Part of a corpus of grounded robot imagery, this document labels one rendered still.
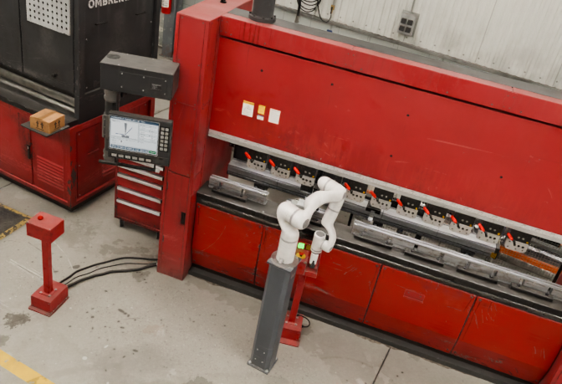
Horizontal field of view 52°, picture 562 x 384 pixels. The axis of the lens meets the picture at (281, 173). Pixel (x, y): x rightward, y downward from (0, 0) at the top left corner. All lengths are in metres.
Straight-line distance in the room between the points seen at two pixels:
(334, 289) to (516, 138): 1.84
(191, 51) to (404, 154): 1.66
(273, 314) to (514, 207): 1.84
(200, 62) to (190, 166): 0.85
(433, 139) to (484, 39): 4.13
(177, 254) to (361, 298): 1.58
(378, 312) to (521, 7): 4.59
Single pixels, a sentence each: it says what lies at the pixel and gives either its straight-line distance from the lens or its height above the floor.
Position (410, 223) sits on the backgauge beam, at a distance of 4.76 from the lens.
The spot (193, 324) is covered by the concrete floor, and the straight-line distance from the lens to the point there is 4.82.
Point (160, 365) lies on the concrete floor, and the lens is 4.53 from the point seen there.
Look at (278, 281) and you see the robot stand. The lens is 3.96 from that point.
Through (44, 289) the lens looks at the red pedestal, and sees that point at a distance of 4.90.
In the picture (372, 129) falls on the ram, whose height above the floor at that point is 1.78.
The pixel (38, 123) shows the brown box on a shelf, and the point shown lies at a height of 1.06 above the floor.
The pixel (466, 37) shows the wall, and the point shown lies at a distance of 8.13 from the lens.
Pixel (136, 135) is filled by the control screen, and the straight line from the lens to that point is 4.24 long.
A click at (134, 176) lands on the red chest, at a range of 5.31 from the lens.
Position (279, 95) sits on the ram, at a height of 1.83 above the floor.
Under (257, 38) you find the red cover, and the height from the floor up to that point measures 2.20.
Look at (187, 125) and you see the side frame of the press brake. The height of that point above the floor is 1.48.
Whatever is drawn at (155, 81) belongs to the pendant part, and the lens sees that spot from 4.05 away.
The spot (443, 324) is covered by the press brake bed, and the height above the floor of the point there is 0.41.
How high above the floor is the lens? 3.43
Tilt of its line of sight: 30 degrees down
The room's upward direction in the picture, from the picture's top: 11 degrees clockwise
